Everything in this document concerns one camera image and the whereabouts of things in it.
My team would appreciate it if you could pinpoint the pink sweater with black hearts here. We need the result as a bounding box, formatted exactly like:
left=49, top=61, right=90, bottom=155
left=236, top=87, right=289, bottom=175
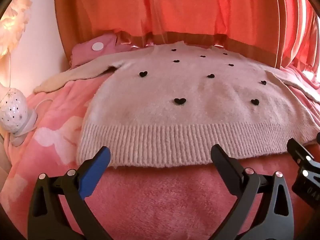
left=33, top=41, right=320, bottom=168

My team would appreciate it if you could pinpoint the white lamp cable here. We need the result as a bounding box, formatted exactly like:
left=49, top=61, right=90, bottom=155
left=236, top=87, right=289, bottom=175
left=32, top=98, right=54, bottom=113

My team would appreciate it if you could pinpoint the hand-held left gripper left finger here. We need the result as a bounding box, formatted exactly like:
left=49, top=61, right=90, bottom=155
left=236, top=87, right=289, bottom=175
left=27, top=146, right=112, bottom=240

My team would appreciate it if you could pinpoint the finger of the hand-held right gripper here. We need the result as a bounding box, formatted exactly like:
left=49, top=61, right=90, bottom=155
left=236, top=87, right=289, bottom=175
left=287, top=138, right=320, bottom=178

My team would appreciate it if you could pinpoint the pink pillow with white dot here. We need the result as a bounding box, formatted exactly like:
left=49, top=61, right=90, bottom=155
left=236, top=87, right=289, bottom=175
left=71, top=33, right=118, bottom=68

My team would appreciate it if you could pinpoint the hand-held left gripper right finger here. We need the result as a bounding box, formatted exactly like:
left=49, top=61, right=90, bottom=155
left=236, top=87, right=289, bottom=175
left=211, top=144, right=294, bottom=240

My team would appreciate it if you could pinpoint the white feather lamp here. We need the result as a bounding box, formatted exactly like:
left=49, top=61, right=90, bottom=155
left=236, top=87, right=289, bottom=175
left=0, top=0, right=33, bottom=58

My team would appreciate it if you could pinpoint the striped pink curtain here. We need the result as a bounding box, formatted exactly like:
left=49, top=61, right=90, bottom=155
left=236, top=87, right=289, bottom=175
left=274, top=0, right=320, bottom=74

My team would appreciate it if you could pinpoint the white perforated ball lamp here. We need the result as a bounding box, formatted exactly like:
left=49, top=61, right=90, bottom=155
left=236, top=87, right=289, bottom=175
left=0, top=87, right=38, bottom=147

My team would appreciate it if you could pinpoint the pink fleece blanket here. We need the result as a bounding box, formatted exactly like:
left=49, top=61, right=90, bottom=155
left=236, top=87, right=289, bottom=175
left=0, top=62, right=320, bottom=240

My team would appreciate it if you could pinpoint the orange curtain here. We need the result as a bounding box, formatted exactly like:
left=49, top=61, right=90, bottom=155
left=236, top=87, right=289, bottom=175
left=54, top=0, right=285, bottom=68

